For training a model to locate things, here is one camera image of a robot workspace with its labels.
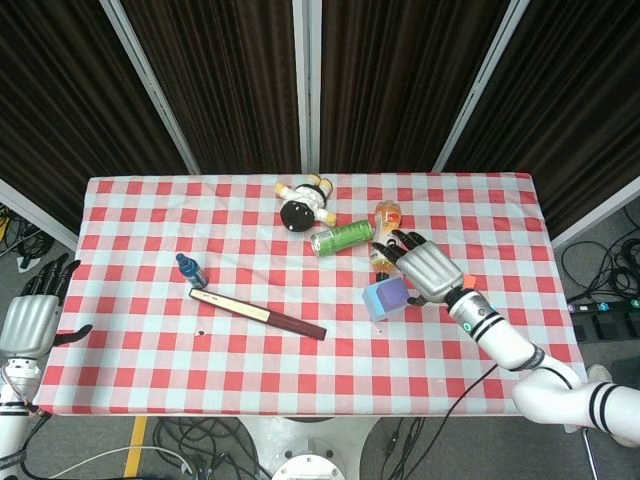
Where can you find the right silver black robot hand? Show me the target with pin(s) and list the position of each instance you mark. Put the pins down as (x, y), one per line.
(432, 272)

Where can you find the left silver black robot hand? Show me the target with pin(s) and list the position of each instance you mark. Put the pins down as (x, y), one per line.
(30, 325)

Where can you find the small orange cube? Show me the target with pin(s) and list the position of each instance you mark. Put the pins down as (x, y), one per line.
(469, 281)

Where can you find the medium purple cube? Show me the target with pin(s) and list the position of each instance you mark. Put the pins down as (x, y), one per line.
(395, 295)

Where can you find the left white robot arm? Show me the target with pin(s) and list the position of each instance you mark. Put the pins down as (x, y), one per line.
(12, 425)

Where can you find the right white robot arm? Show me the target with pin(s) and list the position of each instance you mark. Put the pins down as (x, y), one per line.
(505, 340)

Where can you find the large light blue cube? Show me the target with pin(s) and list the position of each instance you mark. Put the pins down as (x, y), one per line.
(371, 302)

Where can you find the orange drink bottle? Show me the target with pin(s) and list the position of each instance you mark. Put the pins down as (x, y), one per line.
(385, 220)

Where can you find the green drink can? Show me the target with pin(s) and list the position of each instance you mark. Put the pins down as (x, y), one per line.
(342, 237)

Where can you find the black white doll figure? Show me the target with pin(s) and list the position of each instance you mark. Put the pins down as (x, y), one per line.
(302, 207)

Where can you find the small blue bottle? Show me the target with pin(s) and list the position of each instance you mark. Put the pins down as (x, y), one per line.
(192, 272)

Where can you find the black power strip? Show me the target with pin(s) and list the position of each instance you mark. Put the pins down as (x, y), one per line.
(607, 306)

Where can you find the dark red folded fan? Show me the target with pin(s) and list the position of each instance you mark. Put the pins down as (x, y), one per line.
(257, 314)

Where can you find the black foot pedal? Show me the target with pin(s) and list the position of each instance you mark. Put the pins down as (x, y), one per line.
(607, 331)

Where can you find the white pink sneaker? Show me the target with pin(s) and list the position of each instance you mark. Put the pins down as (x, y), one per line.
(599, 373)

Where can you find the dark brown curtain panel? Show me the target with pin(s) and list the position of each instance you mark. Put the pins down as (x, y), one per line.
(220, 80)
(60, 100)
(400, 80)
(575, 100)

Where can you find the red white checkered tablecloth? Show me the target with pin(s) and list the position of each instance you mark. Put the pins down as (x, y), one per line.
(250, 360)

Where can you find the white metal partition frame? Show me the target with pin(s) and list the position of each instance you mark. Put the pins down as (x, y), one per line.
(480, 85)
(597, 212)
(307, 85)
(150, 85)
(37, 212)

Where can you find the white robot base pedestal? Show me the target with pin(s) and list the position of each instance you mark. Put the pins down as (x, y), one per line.
(305, 445)

